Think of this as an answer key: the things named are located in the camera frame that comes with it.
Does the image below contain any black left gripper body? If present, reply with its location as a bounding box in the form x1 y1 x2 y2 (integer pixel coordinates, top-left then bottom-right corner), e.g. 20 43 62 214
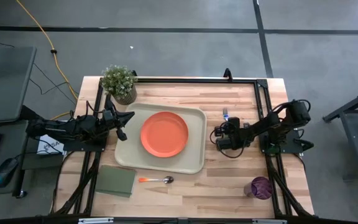
102 94 129 141

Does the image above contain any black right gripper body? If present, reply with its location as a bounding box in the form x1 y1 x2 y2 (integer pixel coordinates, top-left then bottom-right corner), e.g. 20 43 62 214
216 117 245 151

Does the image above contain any orange plate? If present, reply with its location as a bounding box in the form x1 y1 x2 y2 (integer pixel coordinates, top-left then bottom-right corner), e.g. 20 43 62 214
140 111 190 158

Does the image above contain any purple plastic cup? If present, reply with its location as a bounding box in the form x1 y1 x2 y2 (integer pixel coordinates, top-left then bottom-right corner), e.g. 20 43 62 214
243 176 273 200

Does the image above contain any orange-handled metal spoon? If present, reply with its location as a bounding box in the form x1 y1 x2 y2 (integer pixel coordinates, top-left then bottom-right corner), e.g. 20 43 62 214
138 175 175 185

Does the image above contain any beige plastic tray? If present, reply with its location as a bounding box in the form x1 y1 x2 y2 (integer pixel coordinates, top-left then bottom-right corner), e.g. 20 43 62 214
114 103 208 175

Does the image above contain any potted plant in ribbed pot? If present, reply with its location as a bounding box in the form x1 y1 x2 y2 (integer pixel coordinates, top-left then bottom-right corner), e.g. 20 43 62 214
100 65 139 106

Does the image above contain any white printed box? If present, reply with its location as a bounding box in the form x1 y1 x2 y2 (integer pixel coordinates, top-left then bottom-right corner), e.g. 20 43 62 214
37 134 65 156

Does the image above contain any dark operator desk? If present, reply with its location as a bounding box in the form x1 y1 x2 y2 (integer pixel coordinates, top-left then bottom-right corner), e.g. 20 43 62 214
0 119 67 197

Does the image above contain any grey desk panel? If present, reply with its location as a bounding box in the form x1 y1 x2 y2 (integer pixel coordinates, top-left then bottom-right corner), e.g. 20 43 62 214
0 45 37 124

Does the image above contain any black computer mouse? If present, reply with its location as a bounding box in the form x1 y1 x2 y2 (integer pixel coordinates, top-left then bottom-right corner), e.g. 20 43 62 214
0 157 20 189

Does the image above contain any thin black floor cable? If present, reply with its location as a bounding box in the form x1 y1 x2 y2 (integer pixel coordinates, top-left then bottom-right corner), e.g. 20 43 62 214
0 39 78 106

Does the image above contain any yellow floor cable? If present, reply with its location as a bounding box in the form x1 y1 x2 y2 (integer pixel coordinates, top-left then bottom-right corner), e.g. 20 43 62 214
15 0 80 121

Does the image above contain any silver metal bracket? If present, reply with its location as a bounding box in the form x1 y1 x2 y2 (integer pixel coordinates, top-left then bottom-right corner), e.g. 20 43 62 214
78 217 114 224
252 218 288 224

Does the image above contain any black side table frame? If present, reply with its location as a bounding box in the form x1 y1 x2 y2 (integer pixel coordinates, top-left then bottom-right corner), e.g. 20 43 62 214
323 84 358 181

